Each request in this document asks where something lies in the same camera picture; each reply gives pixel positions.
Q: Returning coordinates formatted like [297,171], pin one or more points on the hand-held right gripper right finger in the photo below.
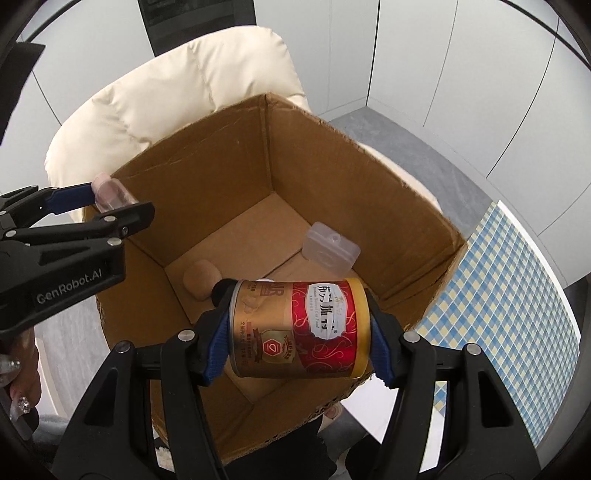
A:
[381,360]

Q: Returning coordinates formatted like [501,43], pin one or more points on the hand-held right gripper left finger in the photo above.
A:
[217,350]

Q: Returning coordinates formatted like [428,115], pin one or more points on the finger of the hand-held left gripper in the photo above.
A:
[69,197]
[129,219]

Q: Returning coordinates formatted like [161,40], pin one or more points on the small clear pink-capped bottle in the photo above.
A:
[113,194]

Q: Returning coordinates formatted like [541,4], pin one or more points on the beige makeup sponge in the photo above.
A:
[199,279]

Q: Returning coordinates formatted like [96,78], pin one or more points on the orange shiny candy packet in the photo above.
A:
[300,332]

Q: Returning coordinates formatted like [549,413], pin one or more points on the clear square plastic case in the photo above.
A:
[330,247]

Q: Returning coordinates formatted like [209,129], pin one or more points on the brown cardboard box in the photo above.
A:
[323,184]

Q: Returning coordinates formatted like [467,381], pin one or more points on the person's left hand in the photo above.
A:
[23,374]

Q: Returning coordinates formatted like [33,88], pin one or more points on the cream padded armchair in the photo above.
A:
[161,106]

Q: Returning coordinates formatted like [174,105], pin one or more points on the person's black pants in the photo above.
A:
[286,454]

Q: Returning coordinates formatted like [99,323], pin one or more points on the blue yellow checkered tablecloth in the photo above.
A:
[508,300]

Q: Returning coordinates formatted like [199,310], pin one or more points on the dark glass cabinet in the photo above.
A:
[198,23]

